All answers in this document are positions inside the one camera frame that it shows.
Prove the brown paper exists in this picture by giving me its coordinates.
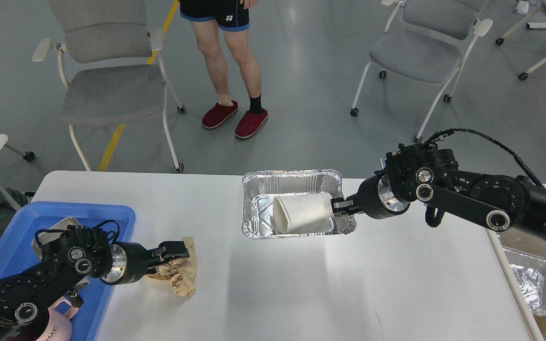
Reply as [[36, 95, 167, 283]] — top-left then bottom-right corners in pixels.
[[148, 236, 198, 296]]

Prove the pink plastic mug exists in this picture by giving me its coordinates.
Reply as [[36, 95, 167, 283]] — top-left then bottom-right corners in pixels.
[[10, 297, 79, 341]]

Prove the white paper cup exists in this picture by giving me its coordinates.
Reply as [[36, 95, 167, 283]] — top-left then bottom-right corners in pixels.
[[273, 192, 334, 234]]

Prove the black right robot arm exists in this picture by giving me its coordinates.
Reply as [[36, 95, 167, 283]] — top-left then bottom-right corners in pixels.
[[331, 128, 546, 241]]

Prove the small steel tray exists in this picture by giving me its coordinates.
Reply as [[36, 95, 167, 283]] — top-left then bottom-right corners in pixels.
[[32, 216, 82, 261]]

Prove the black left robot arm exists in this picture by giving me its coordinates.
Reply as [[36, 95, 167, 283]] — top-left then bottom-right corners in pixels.
[[0, 221, 190, 341]]

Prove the person in shorts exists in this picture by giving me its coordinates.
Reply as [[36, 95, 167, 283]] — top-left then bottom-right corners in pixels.
[[179, 0, 269, 140]]

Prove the grey office chair right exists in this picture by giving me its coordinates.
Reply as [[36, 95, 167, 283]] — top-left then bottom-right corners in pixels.
[[350, 0, 492, 142]]

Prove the grey office chair left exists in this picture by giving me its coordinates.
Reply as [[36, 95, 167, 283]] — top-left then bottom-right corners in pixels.
[[32, 0, 185, 172]]

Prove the grey office chair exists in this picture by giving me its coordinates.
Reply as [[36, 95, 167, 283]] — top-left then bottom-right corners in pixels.
[[350, 0, 492, 142], [32, 0, 185, 172]]

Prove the aluminium foil tray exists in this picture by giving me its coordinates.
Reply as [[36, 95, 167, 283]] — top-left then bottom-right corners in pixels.
[[242, 169, 357, 239]]

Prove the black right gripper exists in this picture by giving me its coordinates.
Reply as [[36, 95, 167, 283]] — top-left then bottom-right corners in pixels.
[[331, 174, 411, 219]]

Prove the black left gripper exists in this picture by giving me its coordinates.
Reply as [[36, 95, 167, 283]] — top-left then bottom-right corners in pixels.
[[100, 241, 190, 286]]

